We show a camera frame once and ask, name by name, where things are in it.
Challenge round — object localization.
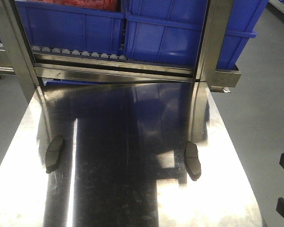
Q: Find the lower blue bin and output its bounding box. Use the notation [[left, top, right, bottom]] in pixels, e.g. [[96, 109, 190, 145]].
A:
[[44, 80, 100, 86]]

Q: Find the grey brake pad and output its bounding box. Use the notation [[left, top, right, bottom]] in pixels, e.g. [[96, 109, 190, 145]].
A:
[[184, 141, 202, 181], [45, 135, 65, 174]]

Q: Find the stainless steel roller rack frame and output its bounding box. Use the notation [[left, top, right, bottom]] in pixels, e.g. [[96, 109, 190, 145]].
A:
[[0, 0, 242, 105]]

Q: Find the right blue plastic bin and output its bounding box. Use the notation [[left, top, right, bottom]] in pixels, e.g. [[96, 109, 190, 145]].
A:
[[124, 0, 268, 70]]

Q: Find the left blue plastic bin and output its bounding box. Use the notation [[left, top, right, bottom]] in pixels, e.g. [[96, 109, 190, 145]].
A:
[[16, 1, 125, 55]]

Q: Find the blue plastic bin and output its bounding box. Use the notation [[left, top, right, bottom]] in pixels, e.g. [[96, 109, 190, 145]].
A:
[[16, 1, 125, 55], [124, 0, 268, 70]]

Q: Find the red material in bin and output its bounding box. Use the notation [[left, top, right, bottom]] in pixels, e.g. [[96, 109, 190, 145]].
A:
[[47, 0, 120, 12]]

